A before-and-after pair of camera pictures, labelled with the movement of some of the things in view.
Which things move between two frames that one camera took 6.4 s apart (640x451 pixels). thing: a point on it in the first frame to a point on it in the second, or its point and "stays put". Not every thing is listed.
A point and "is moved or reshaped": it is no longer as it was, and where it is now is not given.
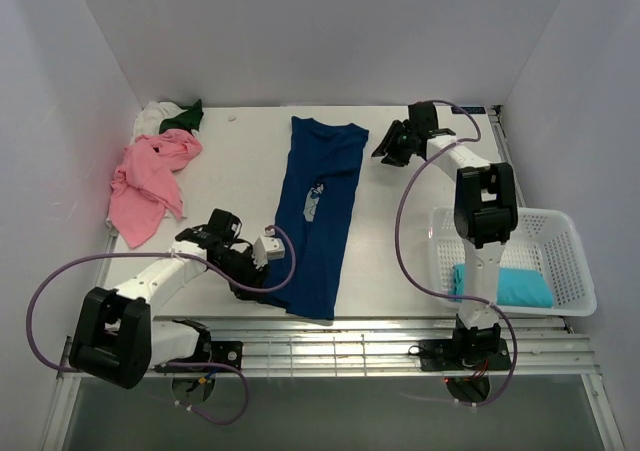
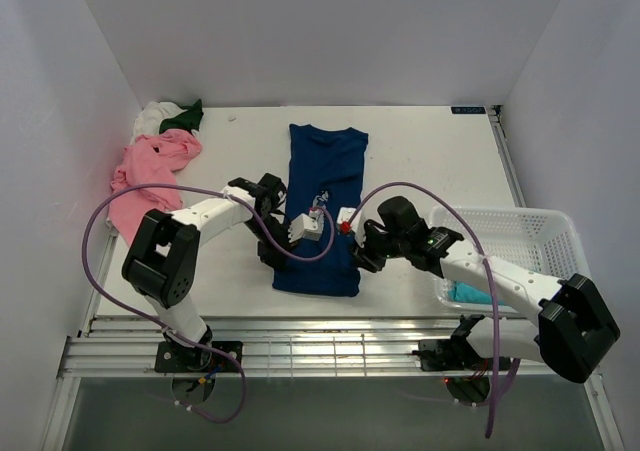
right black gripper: (387, 145) to (360, 254)
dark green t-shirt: (190, 120) stays put
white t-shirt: (147, 121) stays put
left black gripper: (253, 277) to (272, 256)
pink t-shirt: (147, 182) stays put
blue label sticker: (470, 110) stays put
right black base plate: (444, 355) stays put
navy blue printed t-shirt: (317, 204) is moved or reshaped
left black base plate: (224, 352) stays put
